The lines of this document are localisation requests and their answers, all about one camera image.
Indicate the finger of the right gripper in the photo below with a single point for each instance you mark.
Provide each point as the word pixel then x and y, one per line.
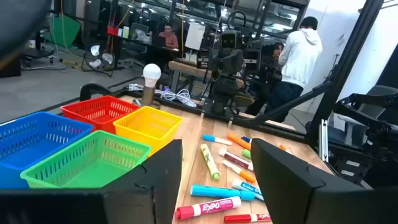
pixel 238 61
pixel 212 60

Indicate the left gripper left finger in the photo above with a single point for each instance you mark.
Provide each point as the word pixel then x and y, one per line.
pixel 161 186

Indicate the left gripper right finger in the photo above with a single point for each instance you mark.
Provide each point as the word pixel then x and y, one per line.
pixel 280 186

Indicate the light blue Expo marker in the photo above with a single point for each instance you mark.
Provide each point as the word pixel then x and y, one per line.
pixel 247 187

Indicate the thin orange white marker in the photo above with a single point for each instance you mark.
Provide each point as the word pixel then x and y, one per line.
pixel 237 170
pixel 283 147

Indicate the thin red Expo marker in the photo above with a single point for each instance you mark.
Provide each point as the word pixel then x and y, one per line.
pixel 242 218

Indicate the thin blue white marker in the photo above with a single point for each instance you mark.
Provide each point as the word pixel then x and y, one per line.
pixel 217 140

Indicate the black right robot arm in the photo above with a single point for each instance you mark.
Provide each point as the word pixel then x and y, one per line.
pixel 225 93

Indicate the wooden bench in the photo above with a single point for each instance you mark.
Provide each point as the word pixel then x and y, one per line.
pixel 186 68

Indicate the white panel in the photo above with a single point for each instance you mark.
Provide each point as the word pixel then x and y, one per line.
pixel 195 35

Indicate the person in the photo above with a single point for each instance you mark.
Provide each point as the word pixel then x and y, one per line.
pixel 169 39
pixel 300 56
pixel 277 51

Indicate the light green Expo marker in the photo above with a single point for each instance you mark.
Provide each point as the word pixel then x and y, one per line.
pixel 246 153

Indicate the maroon Expo marker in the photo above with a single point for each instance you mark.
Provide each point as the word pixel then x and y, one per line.
pixel 234 158

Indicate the light blue highlighter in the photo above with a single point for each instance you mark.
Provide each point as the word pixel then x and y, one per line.
pixel 217 192

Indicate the yellow plastic basket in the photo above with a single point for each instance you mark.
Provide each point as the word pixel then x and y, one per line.
pixel 146 127

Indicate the orange highlighter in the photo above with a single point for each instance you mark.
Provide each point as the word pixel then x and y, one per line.
pixel 237 141

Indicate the white bulb brass lamp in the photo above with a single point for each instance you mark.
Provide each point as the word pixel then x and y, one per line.
pixel 151 74

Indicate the green plastic basket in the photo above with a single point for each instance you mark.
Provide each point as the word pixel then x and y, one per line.
pixel 87 161

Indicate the red plastic basket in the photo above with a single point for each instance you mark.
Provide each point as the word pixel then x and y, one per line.
pixel 99 115

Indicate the black equipment with labels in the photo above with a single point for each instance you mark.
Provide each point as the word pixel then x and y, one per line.
pixel 373 140

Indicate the red box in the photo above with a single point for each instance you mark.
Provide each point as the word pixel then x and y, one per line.
pixel 112 31

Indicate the black floor fan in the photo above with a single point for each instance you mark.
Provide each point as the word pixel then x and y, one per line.
pixel 99 59

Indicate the blue plastic basket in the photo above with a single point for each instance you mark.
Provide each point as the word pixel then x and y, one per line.
pixel 31 149

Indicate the green board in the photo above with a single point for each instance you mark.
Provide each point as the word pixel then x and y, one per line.
pixel 66 29

